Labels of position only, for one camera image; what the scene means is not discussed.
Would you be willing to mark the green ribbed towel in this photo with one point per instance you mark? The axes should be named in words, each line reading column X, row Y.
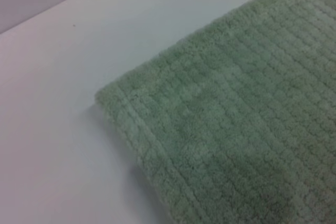
column 236, row 119

